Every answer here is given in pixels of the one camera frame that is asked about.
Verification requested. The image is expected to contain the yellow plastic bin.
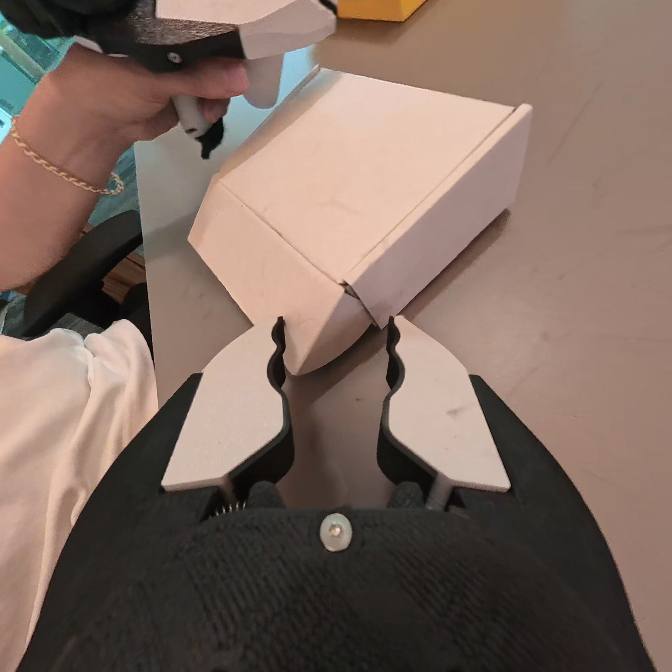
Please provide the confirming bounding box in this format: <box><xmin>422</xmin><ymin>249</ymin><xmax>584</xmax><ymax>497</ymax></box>
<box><xmin>336</xmin><ymin>0</ymin><xmax>429</xmax><ymax>23</ymax></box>

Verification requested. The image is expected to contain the gold chain bracelet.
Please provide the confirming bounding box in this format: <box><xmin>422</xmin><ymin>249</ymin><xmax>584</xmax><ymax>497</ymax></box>
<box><xmin>9</xmin><ymin>117</ymin><xmax>126</xmax><ymax>196</ymax></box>

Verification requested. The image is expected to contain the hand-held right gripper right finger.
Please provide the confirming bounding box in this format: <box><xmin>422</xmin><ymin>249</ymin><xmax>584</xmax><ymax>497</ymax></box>
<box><xmin>377</xmin><ymin>315</ymin><xmax>511</xmax><ymax>510</ymax></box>

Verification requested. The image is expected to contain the person's white shirt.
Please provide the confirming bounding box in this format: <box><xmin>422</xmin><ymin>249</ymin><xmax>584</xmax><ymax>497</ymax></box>
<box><xmin>0</xmin><ymin>319</ymin><xmax>159</xmax><ymax>672</ymax></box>

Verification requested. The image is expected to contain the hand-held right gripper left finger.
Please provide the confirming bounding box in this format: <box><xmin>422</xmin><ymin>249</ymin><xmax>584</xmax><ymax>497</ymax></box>
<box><xmin>161</xmin><ymin>316</ymin><xmax>295</xmax><ymax>505</ymax></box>

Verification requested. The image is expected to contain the black office chair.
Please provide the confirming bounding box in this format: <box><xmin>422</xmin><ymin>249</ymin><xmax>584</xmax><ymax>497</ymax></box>
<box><xmin>18</xmin><ymin>210</ymin><xmax>153</xmax><ymax>339</ymax></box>

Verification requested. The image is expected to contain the white cardboard box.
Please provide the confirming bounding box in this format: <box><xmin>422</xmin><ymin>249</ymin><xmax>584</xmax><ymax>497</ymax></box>
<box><xmin>188</xmin><ymin>65</ymin><xmax>533</xmax><ymax>376</ymax></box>

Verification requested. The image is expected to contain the person's left hand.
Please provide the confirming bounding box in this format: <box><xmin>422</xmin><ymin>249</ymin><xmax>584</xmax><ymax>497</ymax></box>
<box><xmin>15</xmin><ymin>44</ymin><xmax>251</xmax><ymax>176</ymax></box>

